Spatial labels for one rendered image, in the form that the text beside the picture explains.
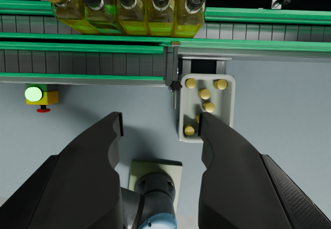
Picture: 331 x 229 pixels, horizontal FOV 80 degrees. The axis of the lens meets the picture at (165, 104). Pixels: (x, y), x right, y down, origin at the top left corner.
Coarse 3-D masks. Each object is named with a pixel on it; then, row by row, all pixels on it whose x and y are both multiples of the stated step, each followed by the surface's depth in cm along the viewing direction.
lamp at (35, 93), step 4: (28, 88) 61; (32, 88) 61; (36, 88) 62; (28, 92) 60; (32, 92) 60; (36, 92) 61; (40, 92) 62; (28, 96) 60; (32, 96) 60; (36, 96) 61; (40, 96) 62; (32, 100) 61; (36, 100) 62
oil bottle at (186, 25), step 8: (176, 0) 38; (184, 0) 36; (176, 8) 38; (184, 8) 36; (200, 8) 36; (176, 16) 38; (184, 16) 36; (192, 16) 36; (200, 16) 36; (176, 24) 39; (184, 24) 38; (192, 24) 38; (200, 24) 38; (176, 32) 45; (184, 32) 44; (192, 32) 44
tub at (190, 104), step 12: (204, 84) 70; (228, 84) 66; (180, 96) 63; (192, 96) 70; (216, 96) 70; (228, 96) 66; (180, 108) 63; (192, 108) 71; (216, 108) 71; (228, 108) 65; (180, 120) 64; (192, 120) 71; (228, 120) 65; (180, 132) 64
